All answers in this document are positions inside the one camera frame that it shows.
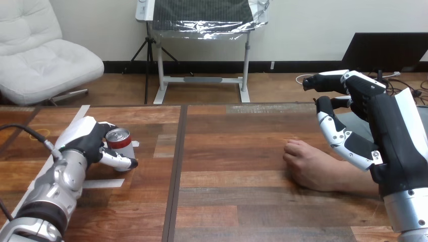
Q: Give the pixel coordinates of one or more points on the person's hand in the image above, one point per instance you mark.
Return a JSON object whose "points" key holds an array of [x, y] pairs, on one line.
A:
{"points": [[309, 167]]}

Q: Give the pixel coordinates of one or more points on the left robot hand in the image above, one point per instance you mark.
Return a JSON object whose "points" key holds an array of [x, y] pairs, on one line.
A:
{"points": [[83, 138]]}

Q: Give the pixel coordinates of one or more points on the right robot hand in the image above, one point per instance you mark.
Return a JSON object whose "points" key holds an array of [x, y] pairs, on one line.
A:
{"points": [[391, 133]]}

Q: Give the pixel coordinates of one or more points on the red and white drink can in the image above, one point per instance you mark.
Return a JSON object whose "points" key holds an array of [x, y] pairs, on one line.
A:
{"points": [[121, 143]]}

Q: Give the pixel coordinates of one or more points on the person's forearm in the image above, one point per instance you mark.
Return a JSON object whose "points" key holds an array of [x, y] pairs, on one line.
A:
{"points": [[356, 182]]}

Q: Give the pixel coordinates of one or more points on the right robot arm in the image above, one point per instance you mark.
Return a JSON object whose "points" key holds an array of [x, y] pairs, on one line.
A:
{"points": [[409, 213]]}

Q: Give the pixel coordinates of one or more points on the dark screen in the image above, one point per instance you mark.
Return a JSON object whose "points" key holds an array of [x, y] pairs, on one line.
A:
{"points": [[384, 50]]}

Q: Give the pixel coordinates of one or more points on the white cushioned chair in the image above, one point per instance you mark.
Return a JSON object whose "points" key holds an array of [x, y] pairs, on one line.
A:
{"points": [[40, 60]]}

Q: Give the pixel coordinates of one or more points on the black tripod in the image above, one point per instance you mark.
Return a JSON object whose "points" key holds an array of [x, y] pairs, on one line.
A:
{"points": [[147, 66]]}

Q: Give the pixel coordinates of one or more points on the white desk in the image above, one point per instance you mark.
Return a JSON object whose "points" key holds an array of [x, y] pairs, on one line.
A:
{"points": [[200, 80]]}

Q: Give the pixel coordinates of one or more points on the foil sheet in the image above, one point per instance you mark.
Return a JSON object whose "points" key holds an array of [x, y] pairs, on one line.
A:
{"points": [[207, 28]]}

